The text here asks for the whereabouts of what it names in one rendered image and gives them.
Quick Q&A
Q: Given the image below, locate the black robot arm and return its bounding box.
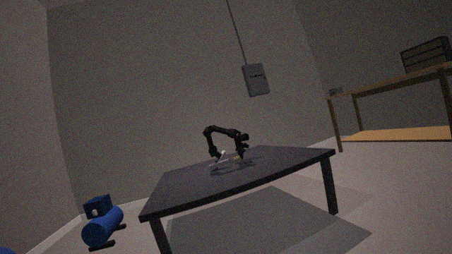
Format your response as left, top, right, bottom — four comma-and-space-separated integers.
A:
203, 125, 249, 160

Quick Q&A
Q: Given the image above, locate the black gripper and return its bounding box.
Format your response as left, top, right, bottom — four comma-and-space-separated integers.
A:
235, 142, 246, 159

